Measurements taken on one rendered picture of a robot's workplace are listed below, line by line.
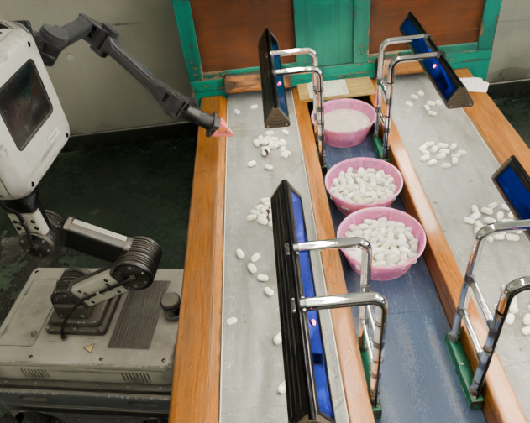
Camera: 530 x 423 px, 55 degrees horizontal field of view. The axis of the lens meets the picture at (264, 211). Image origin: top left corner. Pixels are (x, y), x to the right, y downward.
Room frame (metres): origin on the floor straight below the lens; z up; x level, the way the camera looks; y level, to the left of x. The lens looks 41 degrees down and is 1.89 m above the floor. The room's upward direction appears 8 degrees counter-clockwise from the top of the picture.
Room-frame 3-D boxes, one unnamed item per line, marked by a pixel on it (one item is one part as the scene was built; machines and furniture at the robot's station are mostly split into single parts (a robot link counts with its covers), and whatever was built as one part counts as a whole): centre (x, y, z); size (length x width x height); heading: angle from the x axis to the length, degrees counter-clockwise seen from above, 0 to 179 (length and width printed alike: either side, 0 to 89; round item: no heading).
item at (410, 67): (2.07, -0.73, 0.83); 0.30 x 0.06 x 0.07; 87
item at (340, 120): (1.82, -0.37, 0.71); 0.22 x 0.22 x 0.06
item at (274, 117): (1.66, -0.09, 1.08); 0.62 x 0.08 x 0.07; 177
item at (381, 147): (1.63, -0.57, 0.90); 0.20 x 0.19 x 0.45; 177
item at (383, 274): (1.10, -0.34, 0.72); 0.27 x 0.27 x 0.10
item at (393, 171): (1.38, -0.36, 0.72); 0.27 x 0.27 x 0.10
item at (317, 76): (1.65, -0.17, 0.90); 0.20 x 0.19 x 0.45; 177
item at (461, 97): (1.64, -0.65, 1.08); 0.62 x 0.08 x 0.07; 177
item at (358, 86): (2.04, -0.38, 0.77); 0.33 x 0.15 x 0.01; 87
